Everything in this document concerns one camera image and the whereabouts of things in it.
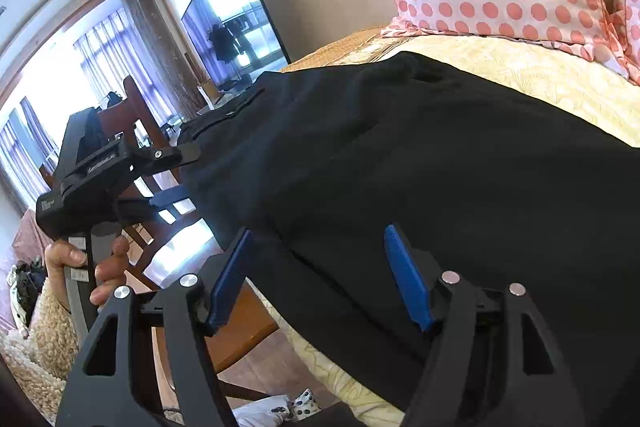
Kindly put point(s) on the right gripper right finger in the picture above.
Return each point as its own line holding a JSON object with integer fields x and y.
{"x": 418, "y": 277}

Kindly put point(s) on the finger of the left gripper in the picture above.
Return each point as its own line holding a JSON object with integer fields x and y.
{"x": 166, "y": 198}
{"x": 184, "y": 154}

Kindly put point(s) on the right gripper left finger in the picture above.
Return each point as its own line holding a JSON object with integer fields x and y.
{"x": 223, "y": 276}

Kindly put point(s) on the black pants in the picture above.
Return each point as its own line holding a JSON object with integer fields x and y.
{"x": 531, "y": 212}

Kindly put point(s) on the left hand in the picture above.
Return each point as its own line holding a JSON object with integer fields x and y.
{"x": 110, "y": 272}

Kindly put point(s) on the wooden chair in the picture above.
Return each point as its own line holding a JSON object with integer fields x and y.
{"x": 249, "y": 322}

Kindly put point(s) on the brown curtain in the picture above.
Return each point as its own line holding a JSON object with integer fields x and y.
{"x": 176, "y": 77}

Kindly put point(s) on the fluffy beige sleeve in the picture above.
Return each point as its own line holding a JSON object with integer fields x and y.
{"x": 41, "y": 362}

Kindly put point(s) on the yellow patterned bed sheet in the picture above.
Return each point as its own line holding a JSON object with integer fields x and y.
{"x": 584, "y": 89}

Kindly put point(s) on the wall mounted television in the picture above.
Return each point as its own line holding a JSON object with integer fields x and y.
{"x": 235, "y": 40}

